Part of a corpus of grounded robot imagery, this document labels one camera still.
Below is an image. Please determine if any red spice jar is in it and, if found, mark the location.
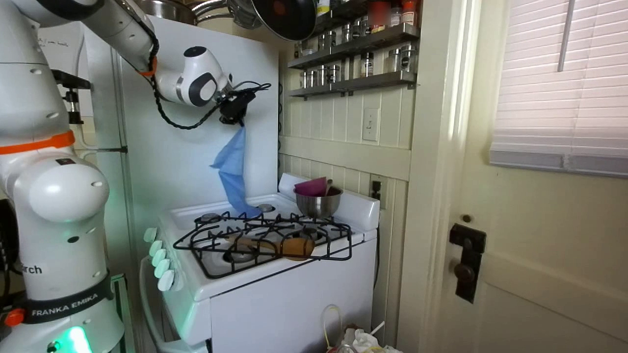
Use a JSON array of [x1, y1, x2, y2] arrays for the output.
[[370, 0, 388, 33], [400, 0, 419, 29]]

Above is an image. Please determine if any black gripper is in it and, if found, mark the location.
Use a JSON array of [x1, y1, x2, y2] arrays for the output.
[[217, 86, 258, 129]]

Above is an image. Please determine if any blue striped towel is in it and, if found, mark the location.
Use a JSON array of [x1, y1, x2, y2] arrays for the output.
[[209, 123, 262, 221]]

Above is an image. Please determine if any white crumpled plastic bag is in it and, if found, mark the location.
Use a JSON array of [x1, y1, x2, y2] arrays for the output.
[[335, 323, 402, 353]]

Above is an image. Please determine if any white gas stove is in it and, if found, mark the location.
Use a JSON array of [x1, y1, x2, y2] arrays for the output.
[[135, 170, 382, 353]]

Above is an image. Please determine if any steel bowl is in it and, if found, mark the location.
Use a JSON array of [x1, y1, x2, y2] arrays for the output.
[[292, 186, 343, 219]]

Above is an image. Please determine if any black braided cable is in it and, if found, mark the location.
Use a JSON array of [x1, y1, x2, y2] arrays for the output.
[[145, 17, 227, 131]]

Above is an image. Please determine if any hanging steel pot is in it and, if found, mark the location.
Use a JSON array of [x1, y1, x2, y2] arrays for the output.
[[188, 0, 258, 29], [135, 0, 198, 21]]

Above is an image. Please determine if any narrow orange strap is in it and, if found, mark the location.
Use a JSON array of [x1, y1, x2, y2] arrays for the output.
[[137, 58, 160, 82]]

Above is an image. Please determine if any white door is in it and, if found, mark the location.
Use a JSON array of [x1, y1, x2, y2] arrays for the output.
[[417, 0, 628, 353]]

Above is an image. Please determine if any black door lock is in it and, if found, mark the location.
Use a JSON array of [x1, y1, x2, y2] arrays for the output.
[[447, 221, 488, 303]]

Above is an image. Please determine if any white refrigerator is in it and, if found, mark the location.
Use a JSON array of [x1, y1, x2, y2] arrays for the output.
[[37, 15, 282, 353]]

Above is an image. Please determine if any purple plastic cup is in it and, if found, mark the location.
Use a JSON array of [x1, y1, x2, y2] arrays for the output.
[[292, 174, 333, 197]]

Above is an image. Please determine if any white wall switch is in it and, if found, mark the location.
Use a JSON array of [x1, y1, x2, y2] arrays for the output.
[[361, 103, 380, 144]]

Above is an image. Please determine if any black stove grate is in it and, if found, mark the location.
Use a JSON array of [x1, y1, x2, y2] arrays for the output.
[[170, 209, 355, 280]]

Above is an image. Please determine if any metal spice rack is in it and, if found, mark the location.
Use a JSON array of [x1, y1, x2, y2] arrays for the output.
[[286, 0, 419, 101]]

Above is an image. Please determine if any white blind wand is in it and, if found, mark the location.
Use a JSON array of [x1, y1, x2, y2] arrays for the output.
[[555, 0, 576, 74]]

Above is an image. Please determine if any hanging black frying pan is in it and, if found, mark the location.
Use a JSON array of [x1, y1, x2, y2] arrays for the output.
[[251, 0, 321, 42]]

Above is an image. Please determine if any white window blind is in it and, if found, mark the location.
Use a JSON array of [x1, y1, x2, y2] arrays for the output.
[[488, 0, 628, 178]]

